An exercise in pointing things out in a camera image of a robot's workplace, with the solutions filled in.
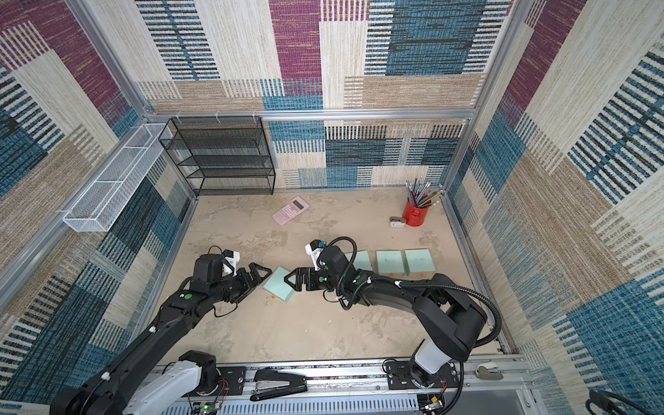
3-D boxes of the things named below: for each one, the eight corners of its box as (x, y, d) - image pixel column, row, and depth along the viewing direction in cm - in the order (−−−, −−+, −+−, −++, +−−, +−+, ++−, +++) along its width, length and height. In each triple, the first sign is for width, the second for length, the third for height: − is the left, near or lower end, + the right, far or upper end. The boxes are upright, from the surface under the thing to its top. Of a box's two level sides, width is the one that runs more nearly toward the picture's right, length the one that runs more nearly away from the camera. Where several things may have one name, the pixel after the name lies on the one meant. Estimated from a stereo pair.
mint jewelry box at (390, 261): (378, 272, 96) (379, 268, 94) (376, 254, 101) (377, 250, 99) (403, 272, 96) (404, 268, 94) (399, 254, 101) (401, 250, 99)
